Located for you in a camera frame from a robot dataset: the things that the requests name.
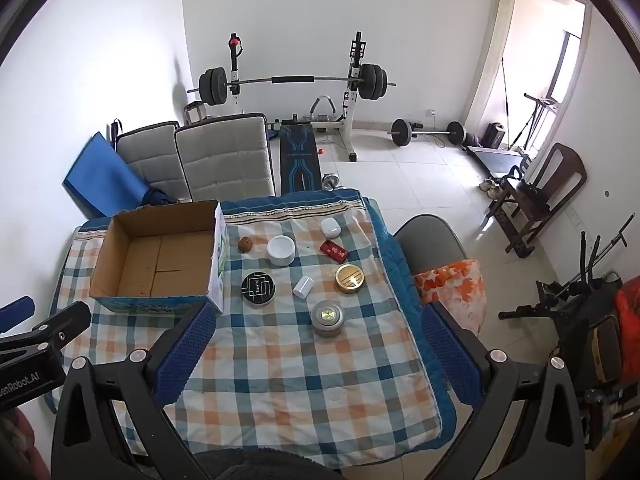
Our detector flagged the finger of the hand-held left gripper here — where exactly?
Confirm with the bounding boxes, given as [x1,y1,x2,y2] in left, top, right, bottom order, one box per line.
[0,301,93,352]
[0,296,36,334]

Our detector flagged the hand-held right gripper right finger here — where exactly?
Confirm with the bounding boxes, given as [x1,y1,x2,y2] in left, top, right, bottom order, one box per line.
[421,301,587,480]

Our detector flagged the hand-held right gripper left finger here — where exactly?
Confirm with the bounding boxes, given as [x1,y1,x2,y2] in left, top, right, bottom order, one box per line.
[50,301,217,480]

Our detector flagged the cardboard box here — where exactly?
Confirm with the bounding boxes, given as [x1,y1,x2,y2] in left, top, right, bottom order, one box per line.
[89,200,231,316]

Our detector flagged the red box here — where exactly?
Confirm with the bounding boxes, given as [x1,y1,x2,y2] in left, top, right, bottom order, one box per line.
[320,239,350,264]

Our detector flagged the person's left forearm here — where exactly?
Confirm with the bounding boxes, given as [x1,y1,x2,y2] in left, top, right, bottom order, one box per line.
[0,407,52,480]

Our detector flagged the orange white floral bag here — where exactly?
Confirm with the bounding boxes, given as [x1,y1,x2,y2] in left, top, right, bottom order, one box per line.
[413,258,488,337]

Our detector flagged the black round tin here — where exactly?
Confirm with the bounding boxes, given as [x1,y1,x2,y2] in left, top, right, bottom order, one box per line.
[240,270,276,307]

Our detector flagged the grey round-backed chair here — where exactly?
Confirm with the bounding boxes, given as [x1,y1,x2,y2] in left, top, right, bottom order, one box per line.
[392,214,469,282]

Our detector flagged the checked blue-edged blanket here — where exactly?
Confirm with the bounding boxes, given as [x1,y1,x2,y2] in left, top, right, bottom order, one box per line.
[44,188,459,471]

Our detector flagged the gold round tin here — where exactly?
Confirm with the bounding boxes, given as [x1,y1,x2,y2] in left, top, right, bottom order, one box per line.
[334,263,367,295]

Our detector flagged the grey round tin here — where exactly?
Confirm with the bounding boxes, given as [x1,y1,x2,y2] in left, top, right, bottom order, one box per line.
[310,300,346,338]

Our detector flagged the white round tin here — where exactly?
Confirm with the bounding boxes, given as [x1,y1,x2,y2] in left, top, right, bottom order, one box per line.
[266,235,297,267]

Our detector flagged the blue exercise mat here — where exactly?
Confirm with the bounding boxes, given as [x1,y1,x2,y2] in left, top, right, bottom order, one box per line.
[62,131,177,219]

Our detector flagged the black yellow bag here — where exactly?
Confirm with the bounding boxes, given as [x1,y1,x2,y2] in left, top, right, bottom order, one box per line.
[584,314,625,387]

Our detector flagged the dark wooden chair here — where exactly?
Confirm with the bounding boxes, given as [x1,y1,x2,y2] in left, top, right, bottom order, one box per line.
[487,142,589,260]

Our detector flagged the red cloth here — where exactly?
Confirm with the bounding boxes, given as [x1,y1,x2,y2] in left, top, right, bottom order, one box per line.
[614,284,640,353]

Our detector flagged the black treadmill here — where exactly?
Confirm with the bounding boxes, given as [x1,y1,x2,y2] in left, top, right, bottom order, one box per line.
[466,144,534,182]

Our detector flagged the black blue weight bench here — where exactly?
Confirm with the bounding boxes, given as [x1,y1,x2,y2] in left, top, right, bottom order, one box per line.
[278,121,324,195]

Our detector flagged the short barbell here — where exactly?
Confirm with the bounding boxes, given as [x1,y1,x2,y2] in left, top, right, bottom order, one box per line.
[387,118,467,149]

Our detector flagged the black speaker box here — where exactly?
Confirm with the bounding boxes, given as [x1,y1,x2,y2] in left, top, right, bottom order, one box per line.
[484,122,507,150]

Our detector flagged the grey stepper machine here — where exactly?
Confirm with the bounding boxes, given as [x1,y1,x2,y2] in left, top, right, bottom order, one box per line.
[522,92,562,152]

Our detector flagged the white squat rack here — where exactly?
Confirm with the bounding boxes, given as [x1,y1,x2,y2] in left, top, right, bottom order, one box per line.
[227,31,369,164]

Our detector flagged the long barbell with black plates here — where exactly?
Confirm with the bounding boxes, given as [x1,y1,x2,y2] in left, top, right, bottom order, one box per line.
[187,63,397,107]

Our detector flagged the black metal exercise frame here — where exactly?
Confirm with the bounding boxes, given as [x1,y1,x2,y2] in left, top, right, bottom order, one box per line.
[498,214,634,346]

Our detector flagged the white door frame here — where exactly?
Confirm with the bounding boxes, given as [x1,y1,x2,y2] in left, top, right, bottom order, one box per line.
[461,0,594,153]

